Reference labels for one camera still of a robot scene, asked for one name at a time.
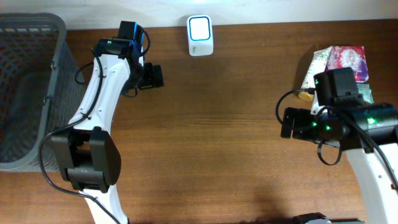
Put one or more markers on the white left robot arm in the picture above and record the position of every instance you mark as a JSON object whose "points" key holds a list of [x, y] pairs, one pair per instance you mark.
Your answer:
{"points": [[85, 153]]}

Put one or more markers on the red purple tissue pack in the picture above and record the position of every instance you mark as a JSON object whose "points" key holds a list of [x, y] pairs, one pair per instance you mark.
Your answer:
{"points": [[349, 56]]}

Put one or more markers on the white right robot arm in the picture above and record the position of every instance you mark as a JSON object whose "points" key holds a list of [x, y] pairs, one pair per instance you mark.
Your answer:
{"points": [[365, 133]]}

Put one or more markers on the white barcode scanner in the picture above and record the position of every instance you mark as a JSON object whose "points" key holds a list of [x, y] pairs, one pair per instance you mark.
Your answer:
{"points": [[200, 35]]}

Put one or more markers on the green wet wipes pack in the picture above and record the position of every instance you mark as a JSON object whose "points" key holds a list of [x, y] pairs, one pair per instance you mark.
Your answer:
{"points": [[366, 92]]}

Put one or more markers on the white cream tube gold cap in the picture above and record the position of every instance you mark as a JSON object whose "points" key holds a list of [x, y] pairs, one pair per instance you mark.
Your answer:
{"points": [[317, 65]]}

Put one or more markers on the grey plastic basket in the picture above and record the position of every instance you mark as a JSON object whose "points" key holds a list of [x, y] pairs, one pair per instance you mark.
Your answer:
{"points": [[38, 89]]}

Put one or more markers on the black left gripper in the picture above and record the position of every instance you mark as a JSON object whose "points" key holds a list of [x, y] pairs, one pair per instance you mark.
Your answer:
{"points": [[155, 77]]}

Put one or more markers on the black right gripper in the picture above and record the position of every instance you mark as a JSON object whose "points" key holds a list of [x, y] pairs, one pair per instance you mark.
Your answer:
{"points": [[298, 123]]}

